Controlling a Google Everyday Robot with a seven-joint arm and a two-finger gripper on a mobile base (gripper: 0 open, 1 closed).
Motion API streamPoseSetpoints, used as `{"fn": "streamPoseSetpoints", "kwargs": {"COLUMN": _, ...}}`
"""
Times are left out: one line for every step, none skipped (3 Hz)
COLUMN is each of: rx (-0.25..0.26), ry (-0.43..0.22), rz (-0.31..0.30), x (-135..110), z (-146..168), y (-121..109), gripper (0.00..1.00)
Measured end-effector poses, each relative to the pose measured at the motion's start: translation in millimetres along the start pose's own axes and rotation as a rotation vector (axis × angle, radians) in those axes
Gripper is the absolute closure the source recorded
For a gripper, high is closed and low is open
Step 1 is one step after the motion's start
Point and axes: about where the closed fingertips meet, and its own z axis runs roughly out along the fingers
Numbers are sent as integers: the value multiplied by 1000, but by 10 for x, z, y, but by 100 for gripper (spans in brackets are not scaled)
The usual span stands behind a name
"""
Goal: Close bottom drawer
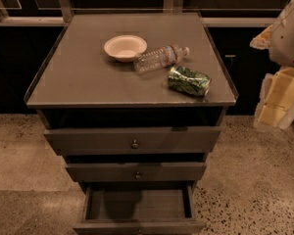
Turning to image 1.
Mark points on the crushed green soda can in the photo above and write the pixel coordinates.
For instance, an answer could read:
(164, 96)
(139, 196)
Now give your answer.
(188, 81)

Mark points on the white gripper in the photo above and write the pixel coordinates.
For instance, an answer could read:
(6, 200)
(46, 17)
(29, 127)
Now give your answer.
(288, 38)

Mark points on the beige paper bowl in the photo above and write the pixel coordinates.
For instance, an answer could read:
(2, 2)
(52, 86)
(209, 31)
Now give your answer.
(125, 48)

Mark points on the dark wooden drawer cabinet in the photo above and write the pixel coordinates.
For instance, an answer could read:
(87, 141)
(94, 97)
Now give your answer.
(80, 86)

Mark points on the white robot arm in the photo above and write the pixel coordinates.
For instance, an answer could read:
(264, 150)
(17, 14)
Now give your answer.
(276, 106)

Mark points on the clear plastic water bottle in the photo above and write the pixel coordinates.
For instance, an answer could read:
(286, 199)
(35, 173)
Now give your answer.
(164, 57)

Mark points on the drawer with knob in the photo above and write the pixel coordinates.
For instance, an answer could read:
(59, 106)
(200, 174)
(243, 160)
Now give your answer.
(132, 140)
(136, 172)
(146, 208)

